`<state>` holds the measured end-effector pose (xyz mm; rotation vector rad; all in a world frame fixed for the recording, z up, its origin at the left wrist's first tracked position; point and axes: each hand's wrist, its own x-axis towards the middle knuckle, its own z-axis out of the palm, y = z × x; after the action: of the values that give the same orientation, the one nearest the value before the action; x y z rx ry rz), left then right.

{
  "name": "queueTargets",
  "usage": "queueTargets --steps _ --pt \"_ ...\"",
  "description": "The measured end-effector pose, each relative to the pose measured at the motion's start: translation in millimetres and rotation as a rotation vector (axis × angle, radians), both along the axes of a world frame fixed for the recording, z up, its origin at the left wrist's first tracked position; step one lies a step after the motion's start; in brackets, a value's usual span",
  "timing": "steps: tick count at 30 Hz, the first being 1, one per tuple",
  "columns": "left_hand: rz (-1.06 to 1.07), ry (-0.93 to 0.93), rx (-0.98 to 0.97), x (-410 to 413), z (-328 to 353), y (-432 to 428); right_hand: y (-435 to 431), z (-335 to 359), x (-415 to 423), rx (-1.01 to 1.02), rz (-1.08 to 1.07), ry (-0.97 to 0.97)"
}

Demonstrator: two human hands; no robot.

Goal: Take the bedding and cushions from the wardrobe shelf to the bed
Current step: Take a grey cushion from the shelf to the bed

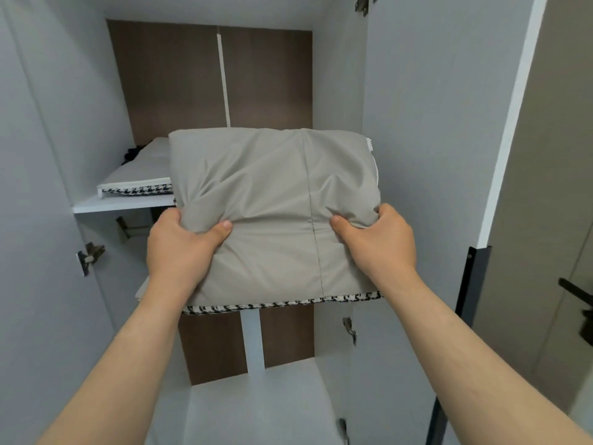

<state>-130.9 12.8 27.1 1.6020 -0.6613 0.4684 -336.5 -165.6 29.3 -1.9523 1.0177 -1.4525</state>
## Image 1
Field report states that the person's left hand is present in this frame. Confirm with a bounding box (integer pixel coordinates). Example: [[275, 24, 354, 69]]
[[146, 209, 232, 300]]

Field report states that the person's right hand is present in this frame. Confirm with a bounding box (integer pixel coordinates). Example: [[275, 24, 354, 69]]
[[329, 203, 418, 295]]

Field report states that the grey houndstooth cushion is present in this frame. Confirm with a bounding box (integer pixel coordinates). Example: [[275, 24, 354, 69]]
[[134, 128, 385, 316], [96, 136, 176, 198]]

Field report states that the white wardrobe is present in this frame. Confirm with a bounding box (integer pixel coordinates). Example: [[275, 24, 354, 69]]
[[9, 0, 371, 445]]

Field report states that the person's right forearm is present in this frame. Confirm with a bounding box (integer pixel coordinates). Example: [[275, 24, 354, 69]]
[[382, 268, 593, 445]]

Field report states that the person's left forearm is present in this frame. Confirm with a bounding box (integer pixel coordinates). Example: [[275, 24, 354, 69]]
[[36, 273, 204, 445]]

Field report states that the beige room door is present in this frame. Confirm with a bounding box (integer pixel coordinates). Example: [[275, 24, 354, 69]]
[[472, 0, 593, 422]]

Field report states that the black door handle strip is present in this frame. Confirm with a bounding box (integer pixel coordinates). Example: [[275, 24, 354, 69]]
[[425, 245, 494, 445]]

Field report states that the black lever door handle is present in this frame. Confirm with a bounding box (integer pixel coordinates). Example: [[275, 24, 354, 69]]
[[557, 276, 593, 347]]

